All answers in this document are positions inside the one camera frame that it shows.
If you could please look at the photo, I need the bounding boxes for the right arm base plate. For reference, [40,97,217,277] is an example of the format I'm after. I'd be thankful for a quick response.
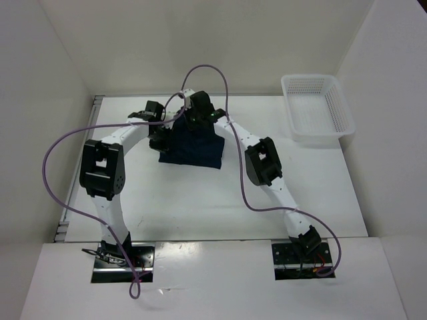
[272,241,333,281]

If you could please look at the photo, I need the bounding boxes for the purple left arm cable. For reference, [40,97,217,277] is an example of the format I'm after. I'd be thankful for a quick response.
[41,93,186,299]

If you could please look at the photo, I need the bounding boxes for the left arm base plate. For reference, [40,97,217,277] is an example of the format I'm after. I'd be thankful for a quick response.
[83,243,155,284]

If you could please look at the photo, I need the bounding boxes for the navy blue shorts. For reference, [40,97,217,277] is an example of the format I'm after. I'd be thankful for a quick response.
[159,118,225,169]

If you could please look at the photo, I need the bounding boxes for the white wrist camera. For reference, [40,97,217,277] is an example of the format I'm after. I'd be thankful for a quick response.
[178,89,195,110]
[163,111,177,126]

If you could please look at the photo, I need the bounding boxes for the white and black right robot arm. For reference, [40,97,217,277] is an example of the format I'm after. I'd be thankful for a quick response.
[180,89,321,262]

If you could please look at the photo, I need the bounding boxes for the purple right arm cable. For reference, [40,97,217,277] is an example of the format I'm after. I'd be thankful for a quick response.
[181,65,342,278]

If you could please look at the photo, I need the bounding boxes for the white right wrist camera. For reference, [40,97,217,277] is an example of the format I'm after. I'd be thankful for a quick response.
[178,89,195,110]

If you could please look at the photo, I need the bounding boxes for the white perforated plastic basket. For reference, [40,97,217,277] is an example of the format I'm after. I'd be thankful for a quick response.
[281,74,356,142]

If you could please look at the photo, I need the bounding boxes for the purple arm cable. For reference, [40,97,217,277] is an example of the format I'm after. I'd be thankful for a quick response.
[181,65,342,278]
[41,93,186,299]

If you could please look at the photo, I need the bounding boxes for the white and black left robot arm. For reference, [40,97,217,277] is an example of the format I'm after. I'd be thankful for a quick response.
[79,101,167,267]

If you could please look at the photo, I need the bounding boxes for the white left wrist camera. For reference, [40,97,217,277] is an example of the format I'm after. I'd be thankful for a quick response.
[163,111,177,126]

